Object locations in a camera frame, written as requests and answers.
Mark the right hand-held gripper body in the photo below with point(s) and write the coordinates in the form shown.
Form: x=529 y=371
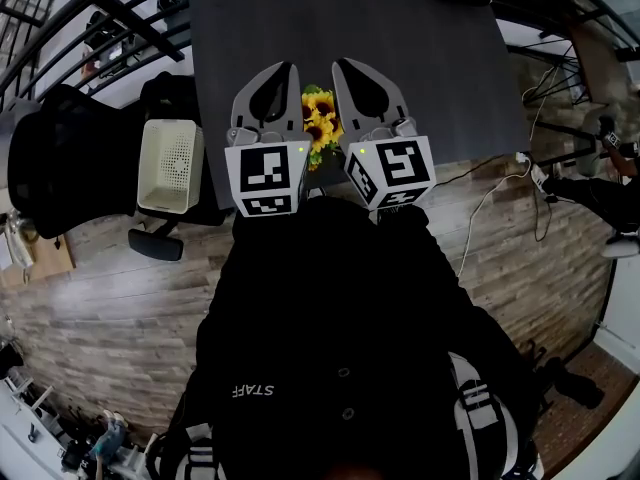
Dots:
x=400 y=163

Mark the black metal railing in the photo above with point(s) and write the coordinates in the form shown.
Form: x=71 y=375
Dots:
x=140 y=25

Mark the person's right forearm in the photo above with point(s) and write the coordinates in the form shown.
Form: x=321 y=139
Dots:
x=420 y=248

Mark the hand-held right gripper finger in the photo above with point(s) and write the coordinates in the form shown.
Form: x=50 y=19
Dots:
x=397 y=103
x=342 y=110

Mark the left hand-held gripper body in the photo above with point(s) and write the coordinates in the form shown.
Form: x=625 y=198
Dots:
x=265 y=168

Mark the black table top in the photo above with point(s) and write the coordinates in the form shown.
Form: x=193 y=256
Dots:
x=440 y=58

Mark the yellow sunflower bouquet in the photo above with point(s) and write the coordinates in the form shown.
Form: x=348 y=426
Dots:
x=320 y=118

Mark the black office chair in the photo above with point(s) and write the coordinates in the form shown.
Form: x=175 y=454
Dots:
x=65 y=168

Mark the white long desk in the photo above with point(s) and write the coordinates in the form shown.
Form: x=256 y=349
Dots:
x=20 y=443

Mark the person's left shoe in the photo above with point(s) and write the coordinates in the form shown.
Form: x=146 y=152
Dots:
x=316 y=194

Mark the small white power adapter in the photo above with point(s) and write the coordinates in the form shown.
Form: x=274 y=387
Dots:
x=522 y=158

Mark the person's black jacket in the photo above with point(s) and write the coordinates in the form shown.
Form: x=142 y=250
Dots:
x=325 y=318

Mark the cream perforated plastic basket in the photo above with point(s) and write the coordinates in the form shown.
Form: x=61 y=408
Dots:
x=172 y=168

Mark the light wooden desk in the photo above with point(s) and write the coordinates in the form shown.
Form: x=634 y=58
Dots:
x=50 y=263

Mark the black floor stand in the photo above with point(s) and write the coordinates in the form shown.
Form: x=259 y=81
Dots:
x=575 y=385

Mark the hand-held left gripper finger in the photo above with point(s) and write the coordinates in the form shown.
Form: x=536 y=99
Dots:
x=240 y=113
x=294 y=113

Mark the grey plastic chair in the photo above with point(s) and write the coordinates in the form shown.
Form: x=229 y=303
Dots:
x=590 y=158

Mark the person's left forearm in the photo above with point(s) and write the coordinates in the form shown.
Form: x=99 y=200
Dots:
x=250 y=253

